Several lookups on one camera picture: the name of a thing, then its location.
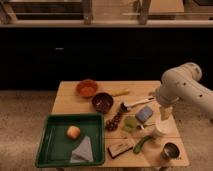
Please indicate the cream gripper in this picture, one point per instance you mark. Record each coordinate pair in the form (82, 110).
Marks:
(165, 112)

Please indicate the green pepper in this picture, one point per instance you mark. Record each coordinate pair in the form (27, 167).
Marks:
(138, 147)

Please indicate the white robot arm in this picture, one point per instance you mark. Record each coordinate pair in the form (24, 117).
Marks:
(182, 82)

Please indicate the dark purple bowl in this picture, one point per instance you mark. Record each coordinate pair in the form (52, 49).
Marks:
(102, 102)

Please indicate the orange bowl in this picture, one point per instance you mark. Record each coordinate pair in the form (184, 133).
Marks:
(87, 88)

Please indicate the white round container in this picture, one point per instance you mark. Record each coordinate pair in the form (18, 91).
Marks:
(162, 128)

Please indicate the blue sponge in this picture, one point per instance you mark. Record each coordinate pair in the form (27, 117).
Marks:
(144, 114)

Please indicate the green plastic cup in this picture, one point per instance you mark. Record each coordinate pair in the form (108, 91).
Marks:
(130, 124)

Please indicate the metal cup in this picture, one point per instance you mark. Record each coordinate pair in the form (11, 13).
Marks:
(170, 151)

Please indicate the yellow corn cob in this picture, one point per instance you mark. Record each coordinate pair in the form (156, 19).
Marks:
(120, 93)

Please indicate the bunch of dark grapes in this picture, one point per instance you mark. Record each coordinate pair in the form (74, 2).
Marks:
(112, 124)

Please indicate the grey folded cloth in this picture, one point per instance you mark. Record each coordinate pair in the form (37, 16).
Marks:
(83, 153)

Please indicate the orange round fruit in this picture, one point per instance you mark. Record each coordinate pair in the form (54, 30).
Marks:
(73, 132)

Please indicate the green plastic tray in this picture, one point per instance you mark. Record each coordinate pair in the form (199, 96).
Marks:
(56, 147)

